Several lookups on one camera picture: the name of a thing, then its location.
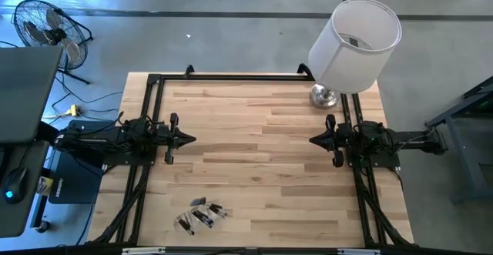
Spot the black aluminium table frame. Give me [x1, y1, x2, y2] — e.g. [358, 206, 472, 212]
[86, 64, 415, 255]

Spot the dark grey desk slab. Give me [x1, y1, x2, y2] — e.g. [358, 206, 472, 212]
[0, 141, 51, 239]

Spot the black Trossen box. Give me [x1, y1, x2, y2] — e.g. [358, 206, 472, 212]
[48, 119, 116, 205]

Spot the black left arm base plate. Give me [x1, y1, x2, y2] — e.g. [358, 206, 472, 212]
[102, 136, 159, 167]

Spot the white shade silver table lamp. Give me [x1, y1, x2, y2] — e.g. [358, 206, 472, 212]
[307, 0, 403, 110]

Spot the black computer mouse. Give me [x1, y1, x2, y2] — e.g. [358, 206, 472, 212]
[2, 167, 29, 205]

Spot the silver frame bracket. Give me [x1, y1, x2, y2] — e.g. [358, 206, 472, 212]
[122, 247, 166, 255]
[337, 248, 381, 255]

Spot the black diagonal beam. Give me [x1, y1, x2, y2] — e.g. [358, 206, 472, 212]
[36, 122, 106, 170]

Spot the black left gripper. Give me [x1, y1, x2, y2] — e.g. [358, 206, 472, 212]
[156, 112, 196, 166]

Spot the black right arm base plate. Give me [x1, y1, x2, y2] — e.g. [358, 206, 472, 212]
[345, 136, 401, 169]

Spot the black floor fan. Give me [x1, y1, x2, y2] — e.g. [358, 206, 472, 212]
[13, 0, 95, 86]

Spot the yellow label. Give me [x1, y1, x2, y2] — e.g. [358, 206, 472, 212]
[37, 175, 54, 197]

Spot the grey metal cart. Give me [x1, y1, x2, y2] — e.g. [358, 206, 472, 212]
[425, 75, 493, 204]

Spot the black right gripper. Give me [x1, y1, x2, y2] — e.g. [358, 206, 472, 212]
[309, 114, 350, 169]

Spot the clear acrylic organizer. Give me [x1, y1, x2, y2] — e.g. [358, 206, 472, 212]
[173, 196, 230, 237]

